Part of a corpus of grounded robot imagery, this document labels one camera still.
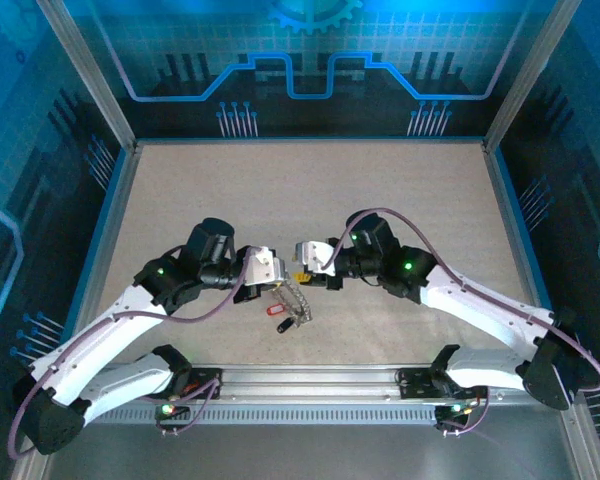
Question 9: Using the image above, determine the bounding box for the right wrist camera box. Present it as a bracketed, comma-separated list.
[294, 239, 339, 276]

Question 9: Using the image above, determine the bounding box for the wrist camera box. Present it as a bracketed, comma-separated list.
[242, 244, 287, 289]
[294, 239, 339, 276]

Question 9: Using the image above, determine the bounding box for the grey metal shelf panel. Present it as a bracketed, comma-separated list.
[9, 422, 600, 480]

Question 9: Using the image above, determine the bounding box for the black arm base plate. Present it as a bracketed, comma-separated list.
[397, 367, 454, 401]
[179, 367, 224, 401]

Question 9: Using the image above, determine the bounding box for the aluminium frame post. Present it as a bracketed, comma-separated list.
[35, 0, 137, 151]
[482, 0, 584, 151]

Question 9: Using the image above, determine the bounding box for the aluminium mounting rail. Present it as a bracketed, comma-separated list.
[87, 363, 531, 407]

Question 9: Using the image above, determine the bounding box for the aluminium table side rail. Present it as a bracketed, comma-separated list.
[481, 144, 557, 362]
[63, 144, 142, 362]

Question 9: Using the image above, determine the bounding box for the slotted grey cable tray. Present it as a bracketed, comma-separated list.
[99, 405, 441, 426]

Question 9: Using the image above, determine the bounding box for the aluminium table end rail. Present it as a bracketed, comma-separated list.
[134, 137, 486, 147]

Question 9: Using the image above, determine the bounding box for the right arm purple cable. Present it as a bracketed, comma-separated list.
[327, 208, 600, 437]

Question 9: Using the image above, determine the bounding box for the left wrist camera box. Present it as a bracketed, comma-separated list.
[242, 244, 287, 289]

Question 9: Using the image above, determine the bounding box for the small LED controller board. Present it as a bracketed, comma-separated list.
[433, 402, 474, 431]
[154, 398, 191, 421]

